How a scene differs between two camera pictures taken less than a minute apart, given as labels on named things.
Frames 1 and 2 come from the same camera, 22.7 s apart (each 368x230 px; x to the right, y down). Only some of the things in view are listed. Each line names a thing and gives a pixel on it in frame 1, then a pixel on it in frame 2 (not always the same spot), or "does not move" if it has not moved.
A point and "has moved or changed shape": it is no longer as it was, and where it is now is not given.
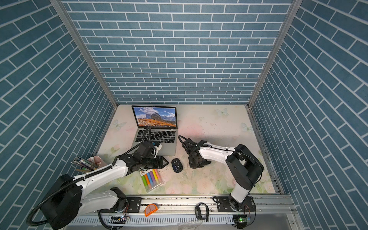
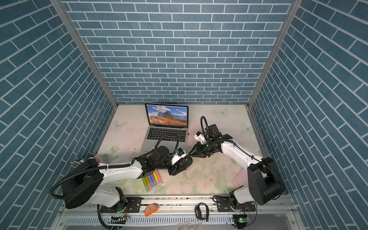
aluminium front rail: (198, 212) does not move
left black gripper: (160, 162) to (174, 170)
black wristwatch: (198, 212) does not move
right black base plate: (223, 203) does not move
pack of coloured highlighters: (151, 178) does not move
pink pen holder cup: (95, 159) does not move
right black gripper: (203, 164) to (199, 152)
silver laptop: (158, 124) has moved or changed shape
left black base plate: (134, 205) does not move
